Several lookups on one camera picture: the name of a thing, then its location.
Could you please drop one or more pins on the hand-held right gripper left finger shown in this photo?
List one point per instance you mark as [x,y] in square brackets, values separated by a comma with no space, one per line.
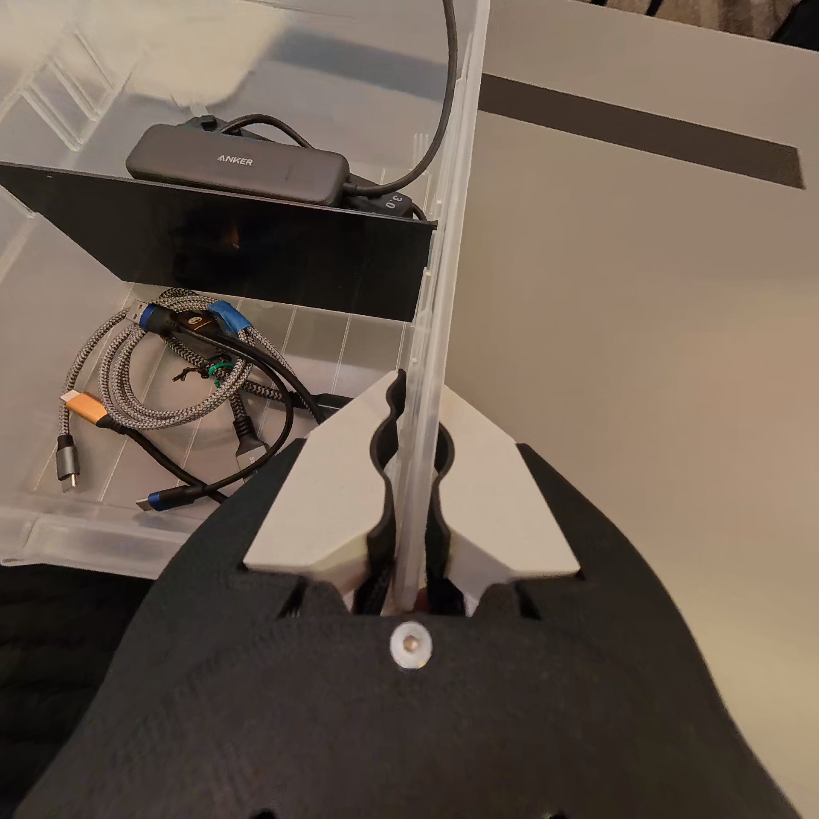
[314,512]

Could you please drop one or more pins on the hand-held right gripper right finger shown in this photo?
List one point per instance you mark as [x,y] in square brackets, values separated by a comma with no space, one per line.
[506,512]

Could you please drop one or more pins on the clear plastic bin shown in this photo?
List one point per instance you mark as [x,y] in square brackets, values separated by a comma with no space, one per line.
[77,256]

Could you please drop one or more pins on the slim black usb hub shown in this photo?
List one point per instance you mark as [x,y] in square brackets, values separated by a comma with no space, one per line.
[237,160]

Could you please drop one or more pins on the black bin divider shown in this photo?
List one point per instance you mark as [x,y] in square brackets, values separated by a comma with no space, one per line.
[218,250]

